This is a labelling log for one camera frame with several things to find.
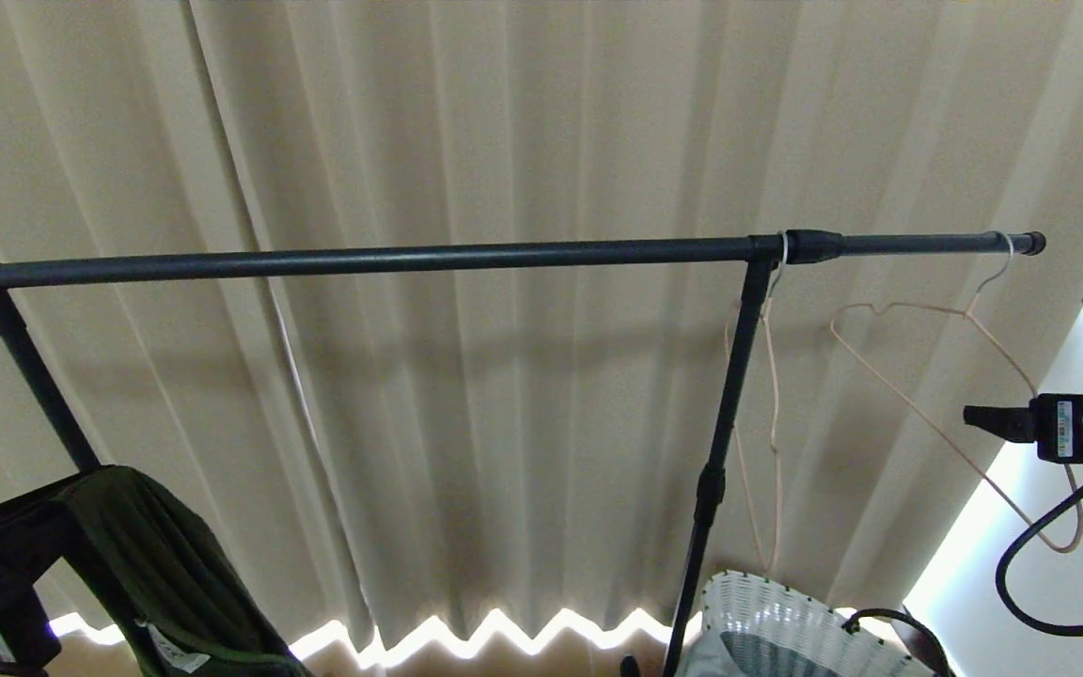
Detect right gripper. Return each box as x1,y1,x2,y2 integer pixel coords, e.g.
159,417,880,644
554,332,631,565
963,390,1083,464

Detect green shirt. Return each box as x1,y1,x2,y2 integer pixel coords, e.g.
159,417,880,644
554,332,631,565
62,465,312,677

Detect pink clothes hanger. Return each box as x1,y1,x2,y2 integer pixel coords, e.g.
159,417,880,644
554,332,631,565
828,233,1083,554
725,235,787,579

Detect white laundry basket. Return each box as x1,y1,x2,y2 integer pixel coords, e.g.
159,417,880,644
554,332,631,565
678,569,951,677

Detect black clothes rack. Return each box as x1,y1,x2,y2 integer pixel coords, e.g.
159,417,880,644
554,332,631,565
0,228,1047,677

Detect beige curtain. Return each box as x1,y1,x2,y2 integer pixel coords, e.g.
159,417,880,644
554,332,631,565
0,0,1083,659

